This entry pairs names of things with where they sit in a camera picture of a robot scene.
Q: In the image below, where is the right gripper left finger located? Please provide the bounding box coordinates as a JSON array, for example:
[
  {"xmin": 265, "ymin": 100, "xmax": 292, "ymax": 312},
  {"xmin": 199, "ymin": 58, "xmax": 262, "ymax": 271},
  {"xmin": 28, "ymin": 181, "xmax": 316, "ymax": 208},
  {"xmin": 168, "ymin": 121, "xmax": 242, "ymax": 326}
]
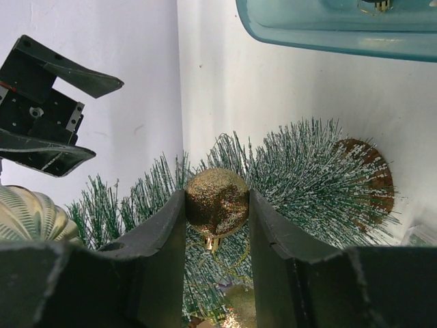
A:
[{"xmin": 1, "ymin": 191, "xmax": 186, "ymax": 327}]

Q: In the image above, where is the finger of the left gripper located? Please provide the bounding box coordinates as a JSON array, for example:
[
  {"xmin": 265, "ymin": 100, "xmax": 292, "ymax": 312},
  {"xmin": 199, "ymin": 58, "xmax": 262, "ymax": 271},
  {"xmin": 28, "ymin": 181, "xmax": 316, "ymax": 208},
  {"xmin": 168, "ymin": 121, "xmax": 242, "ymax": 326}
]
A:
[
  {"xmin": 1, "ymin": 129, "xmax": 96, "ymax": 178},
  {"xmin": 1, "ymin": 35, "xmax": 124, "ymax": 99}
]

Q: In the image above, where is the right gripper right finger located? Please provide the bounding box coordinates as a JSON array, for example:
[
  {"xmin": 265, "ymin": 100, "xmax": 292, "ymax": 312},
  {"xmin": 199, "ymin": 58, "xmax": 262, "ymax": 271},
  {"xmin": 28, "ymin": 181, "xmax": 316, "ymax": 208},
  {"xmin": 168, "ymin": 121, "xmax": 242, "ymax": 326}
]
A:
[{"xmin": 249, "ymin": 191, "xmax": 436, "ymax": 328}]

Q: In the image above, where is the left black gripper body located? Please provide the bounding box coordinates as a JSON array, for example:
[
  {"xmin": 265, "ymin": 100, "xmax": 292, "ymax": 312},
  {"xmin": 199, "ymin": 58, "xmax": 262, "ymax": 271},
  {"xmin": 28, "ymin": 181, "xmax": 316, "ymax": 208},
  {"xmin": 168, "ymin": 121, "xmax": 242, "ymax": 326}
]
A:
[{"xmin": 0, "ymin": 51, "xmax": 86, "ymax": 161}]

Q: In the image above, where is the small gold ball ornament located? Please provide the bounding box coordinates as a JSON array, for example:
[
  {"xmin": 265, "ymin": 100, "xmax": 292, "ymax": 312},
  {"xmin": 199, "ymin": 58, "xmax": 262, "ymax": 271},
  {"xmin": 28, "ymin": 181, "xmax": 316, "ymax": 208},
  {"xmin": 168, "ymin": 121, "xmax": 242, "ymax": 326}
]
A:
[
  {"xmin": 222, "ymin": 285, "xmax": 257, "ymax": 328},
  {"xmin": 184, "ymin": 167, "xmax": 250, "ymax": 253}
]

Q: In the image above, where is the gold striped bauble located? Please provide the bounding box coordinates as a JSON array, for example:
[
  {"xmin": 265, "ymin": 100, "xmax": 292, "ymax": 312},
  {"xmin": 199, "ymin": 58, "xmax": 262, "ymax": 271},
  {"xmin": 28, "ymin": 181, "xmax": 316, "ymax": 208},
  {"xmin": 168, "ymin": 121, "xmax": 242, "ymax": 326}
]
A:
[{"xmin": 1, "ymin": 185, "xmax": 83, "ymax": 245}]

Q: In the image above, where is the small frosted christmas tree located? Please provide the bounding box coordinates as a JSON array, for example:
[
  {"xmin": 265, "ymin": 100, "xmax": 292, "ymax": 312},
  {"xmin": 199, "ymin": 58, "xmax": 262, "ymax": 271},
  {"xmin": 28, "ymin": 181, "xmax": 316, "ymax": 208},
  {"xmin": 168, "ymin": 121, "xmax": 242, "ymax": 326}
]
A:
[{"xmin": 64, "ymin": 117, "xmax": 402, "ymax": 328}]

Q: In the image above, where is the teal plastic container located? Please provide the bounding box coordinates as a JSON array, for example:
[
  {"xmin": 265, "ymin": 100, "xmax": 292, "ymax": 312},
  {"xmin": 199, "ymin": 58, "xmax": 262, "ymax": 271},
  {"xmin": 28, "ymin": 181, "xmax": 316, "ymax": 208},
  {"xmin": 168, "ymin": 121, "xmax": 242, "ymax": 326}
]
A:
[{"xmin": 236, "ymin": 0, "xmax": 436, "ymax": 63}]

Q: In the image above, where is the dark brown ball ornament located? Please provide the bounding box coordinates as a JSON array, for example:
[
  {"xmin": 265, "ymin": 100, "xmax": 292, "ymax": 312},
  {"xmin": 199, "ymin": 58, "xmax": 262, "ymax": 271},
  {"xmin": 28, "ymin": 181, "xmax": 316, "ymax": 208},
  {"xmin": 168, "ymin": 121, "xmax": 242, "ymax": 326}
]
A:
[{"xmin": 356, "ymin": 0, "xmax": 393, "ymax": 16}]

